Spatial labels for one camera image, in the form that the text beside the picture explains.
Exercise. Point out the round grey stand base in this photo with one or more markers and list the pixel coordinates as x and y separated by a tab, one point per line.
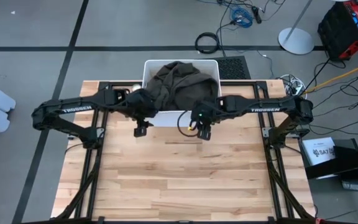
295	40

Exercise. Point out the dark olive green garment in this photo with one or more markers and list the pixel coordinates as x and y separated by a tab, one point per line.
182	84

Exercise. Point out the white printed box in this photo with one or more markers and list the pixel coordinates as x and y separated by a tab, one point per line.
317	149

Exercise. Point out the black perforated floor panel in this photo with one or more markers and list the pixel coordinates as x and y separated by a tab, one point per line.
233	67

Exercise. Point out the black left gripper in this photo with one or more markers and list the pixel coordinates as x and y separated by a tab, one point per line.
141	107

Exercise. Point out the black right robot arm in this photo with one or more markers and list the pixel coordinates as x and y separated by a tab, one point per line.
272	109

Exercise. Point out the black cart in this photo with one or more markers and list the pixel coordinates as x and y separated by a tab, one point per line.
346	160

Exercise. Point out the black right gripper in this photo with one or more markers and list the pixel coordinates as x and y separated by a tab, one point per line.
205	115

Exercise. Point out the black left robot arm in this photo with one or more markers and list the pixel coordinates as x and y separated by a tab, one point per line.
73	109

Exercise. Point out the black metal table frame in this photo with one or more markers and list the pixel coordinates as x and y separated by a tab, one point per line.
120	83

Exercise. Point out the black power strip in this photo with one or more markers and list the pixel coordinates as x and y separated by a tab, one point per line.
256	15

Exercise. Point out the small round cream tin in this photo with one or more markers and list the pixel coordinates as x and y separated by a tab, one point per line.
136	87

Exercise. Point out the white plastic laundry basket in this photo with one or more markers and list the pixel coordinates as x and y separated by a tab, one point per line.
166	119

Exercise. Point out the red and black case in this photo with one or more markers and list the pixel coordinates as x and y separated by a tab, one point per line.
337	31

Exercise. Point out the white power strip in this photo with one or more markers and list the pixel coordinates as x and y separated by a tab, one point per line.
295	90

